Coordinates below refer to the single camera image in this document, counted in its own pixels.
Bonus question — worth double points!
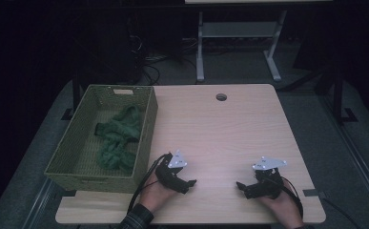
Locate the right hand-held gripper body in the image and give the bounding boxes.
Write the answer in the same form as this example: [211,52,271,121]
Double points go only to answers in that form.
[252,156,287,199]

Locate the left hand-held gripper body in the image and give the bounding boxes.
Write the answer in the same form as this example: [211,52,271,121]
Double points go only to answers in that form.
[154,150,190,192]

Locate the green fluffy scarf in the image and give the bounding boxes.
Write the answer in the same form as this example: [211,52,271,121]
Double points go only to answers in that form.
[94,104,142,173]

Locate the green woven basket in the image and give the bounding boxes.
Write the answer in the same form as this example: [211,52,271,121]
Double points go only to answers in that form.
[44,84,159,195]

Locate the person's left hand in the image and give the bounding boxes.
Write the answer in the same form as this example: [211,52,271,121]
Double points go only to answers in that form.
[138,173,177,214]

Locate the person's right hand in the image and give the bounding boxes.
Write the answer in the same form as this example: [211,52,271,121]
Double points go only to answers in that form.
[260,182,305,229]

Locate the grey tape strip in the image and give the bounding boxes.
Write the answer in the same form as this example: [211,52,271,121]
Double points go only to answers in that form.
[301,188,319,198]

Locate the white metal stand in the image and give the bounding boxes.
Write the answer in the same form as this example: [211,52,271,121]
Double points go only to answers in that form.
[195,10,289,83]

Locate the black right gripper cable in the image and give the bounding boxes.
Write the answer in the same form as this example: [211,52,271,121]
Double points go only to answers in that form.
[278,178,304,220]

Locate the black cable on floor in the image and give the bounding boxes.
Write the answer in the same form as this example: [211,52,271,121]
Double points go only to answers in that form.
[319,196,362,229]

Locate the aluminium floor rail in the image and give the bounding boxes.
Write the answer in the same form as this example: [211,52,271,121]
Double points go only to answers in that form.
[21,179,56,229]
[318,94,369,213]

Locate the black floor cables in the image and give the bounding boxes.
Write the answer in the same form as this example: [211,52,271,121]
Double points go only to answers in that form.
[126,18,199,86]

